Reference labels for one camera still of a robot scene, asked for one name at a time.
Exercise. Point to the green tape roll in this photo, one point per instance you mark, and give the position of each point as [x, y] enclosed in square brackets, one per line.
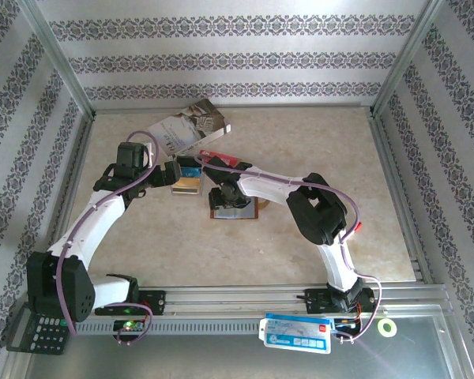
[380, 327]

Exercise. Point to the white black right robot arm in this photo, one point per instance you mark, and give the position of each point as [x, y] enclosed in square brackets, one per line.
[268, 183]

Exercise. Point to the red card packet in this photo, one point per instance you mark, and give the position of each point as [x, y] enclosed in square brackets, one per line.
[207, 154]

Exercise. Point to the brown leather card holder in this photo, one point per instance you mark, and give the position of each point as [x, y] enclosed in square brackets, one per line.
[237, 215]

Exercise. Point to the blue white wipes pack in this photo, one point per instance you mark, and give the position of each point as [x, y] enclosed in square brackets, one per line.
[296, 333]

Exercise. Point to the white marker red cap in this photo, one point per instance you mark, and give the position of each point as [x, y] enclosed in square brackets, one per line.
[358, 225]

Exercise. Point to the black calculator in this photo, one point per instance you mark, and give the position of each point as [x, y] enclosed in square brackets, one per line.
[43, 339]

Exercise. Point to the aluminium frame post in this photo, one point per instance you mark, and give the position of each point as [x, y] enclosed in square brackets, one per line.
[404, 59]
[63, 59]

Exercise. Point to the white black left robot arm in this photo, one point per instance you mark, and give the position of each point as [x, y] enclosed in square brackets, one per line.
[91, 225]

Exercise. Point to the wide aluminium mounting rail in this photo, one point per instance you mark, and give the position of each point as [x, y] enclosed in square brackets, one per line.
[229, 300]

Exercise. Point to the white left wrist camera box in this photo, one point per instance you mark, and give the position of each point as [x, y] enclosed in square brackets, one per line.
[150, 156]

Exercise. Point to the black card stack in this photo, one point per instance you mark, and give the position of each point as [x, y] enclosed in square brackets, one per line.
[189, 161]

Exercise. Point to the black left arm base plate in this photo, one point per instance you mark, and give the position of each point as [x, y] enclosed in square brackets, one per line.
[158, 302]

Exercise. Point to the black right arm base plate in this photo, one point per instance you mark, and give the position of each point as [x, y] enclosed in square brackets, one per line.
[316, 302]

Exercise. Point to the grey cover book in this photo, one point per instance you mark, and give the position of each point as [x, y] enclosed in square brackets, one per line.
[189, 122]

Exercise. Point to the controller board green light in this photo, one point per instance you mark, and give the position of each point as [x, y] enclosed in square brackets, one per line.
[128, 325]

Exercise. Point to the blue card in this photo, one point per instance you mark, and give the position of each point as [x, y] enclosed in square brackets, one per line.
[189, 172]

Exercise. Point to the aluminium frame rail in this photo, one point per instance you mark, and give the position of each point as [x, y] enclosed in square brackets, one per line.
[260, 106]
[387, 158]
[78, 158]

